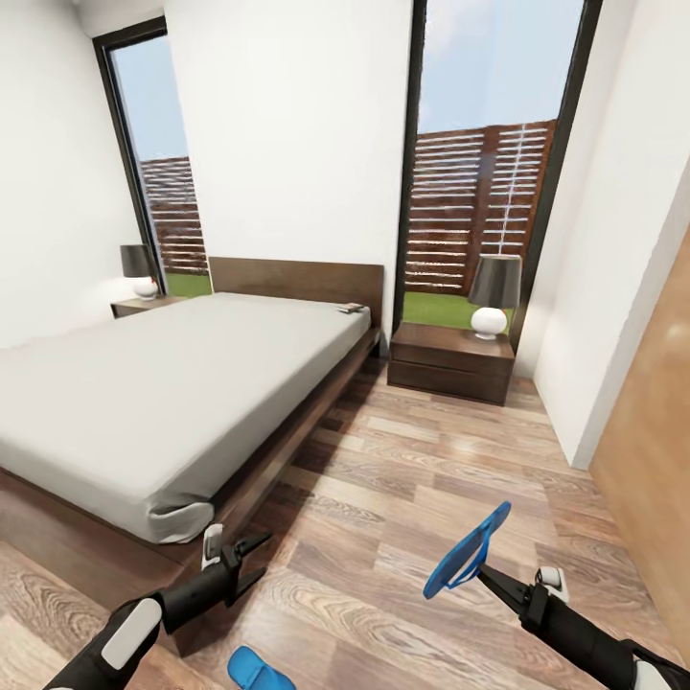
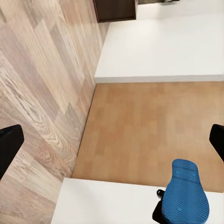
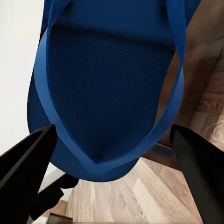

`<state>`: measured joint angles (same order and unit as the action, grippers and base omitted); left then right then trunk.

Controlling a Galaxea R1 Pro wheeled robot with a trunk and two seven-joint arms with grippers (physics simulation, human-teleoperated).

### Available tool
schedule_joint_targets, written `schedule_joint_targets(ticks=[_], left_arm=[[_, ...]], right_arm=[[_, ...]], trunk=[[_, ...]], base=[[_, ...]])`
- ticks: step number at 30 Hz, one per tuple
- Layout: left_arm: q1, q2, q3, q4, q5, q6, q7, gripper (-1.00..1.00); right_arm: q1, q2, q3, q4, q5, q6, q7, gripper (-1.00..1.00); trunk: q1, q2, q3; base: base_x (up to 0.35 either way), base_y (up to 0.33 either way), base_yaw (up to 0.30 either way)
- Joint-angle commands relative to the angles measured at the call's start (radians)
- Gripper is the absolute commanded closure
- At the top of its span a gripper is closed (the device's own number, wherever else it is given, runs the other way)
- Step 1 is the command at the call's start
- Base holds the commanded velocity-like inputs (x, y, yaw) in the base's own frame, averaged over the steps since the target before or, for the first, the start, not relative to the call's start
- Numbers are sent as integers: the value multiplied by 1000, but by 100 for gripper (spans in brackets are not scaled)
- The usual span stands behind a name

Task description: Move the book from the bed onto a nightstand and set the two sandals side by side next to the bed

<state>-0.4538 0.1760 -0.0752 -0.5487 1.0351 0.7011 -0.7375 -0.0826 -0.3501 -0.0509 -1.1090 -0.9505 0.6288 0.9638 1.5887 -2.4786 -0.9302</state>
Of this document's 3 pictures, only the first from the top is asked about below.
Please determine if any sandal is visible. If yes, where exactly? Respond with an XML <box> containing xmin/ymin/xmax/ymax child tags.
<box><xmin>423</xmin><ymin>501</ymin><xmax>511</xmax><ymax>600</ymax></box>
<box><xmin>227</xmin><ymin>646</ymin><xmax>296</xmax><ymax>690</ymax></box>

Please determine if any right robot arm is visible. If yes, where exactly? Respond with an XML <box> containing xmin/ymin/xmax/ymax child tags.
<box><xmin>475</xmin><ymin>563</ymin><xmax>690</xmax><ymax>690</ymax></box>

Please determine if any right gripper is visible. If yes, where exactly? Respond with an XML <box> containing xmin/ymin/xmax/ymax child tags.
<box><xmin>475</xmin><ymin>563</ymin><xmax>597</xmax><ymax>672</ymax></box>

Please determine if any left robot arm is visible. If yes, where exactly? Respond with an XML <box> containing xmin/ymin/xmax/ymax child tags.
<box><xmin>43</xmin><ymin>524</ymin><xmax>272</xmax><ymax>690</ymax></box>

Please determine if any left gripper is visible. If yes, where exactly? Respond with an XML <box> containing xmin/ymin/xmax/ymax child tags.
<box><xmin>187</xmin><ymin>532</ymin><xmax>272</xmax><ymax>618</ymax></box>

